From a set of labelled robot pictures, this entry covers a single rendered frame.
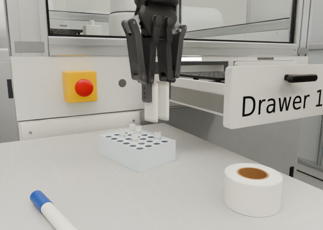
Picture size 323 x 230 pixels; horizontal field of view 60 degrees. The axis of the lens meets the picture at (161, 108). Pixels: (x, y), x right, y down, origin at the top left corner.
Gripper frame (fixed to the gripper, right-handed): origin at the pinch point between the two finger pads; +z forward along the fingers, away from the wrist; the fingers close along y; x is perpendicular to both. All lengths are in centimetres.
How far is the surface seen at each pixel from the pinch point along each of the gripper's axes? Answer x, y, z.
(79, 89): -20.5, 4.5, -0.8
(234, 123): 10.4, -9.2, 3.6
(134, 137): -1.4, 4.0, 6.1
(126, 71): -24.0, -10.7, -4.1
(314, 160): -40, -218, 79
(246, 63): -12, -50, -6
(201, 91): 0.4, -12.2, -0.8
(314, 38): -51, -222, -23
